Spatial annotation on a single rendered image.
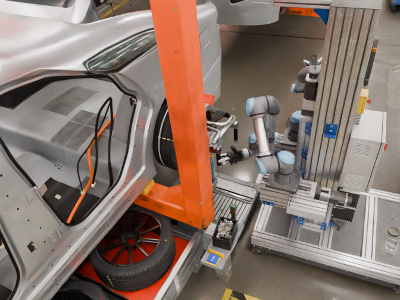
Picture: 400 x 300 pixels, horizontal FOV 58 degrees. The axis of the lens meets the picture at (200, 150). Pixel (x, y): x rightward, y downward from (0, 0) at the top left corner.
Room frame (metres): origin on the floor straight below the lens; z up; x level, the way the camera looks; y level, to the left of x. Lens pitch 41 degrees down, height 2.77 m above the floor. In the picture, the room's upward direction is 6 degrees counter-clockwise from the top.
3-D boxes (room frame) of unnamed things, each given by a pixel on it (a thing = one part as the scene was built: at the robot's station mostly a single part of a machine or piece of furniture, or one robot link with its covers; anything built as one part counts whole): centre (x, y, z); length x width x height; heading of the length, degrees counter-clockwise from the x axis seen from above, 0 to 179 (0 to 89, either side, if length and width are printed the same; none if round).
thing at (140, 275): (1.69, 0.61, 0.39); 0.66 x 0.66 x 0.24
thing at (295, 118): (2.26, -0.82, 0.98); 0.13 x 0.12 x 0.14; 78
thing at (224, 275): (1.55, -0.08, 0.21); 0.10 x 0.10 x 0.42; 58
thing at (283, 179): (1.82, -0.59, 0.87); 0.15 x 0.15 x 0.10
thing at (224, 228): (1.61, -0.12, 0.51); 0.20 x 0.14 x 0.13; 155
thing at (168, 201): (1.93, 0.34, 0.69); 0.52 x 0.17 x 0.35; 58
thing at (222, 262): (1.58, -0.10, 0.44); 0.43 x 0.17 x 0.03; 148
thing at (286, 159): (1.82, -0.58, 0.98); 0.13 x 0.12 x 0.14; 95
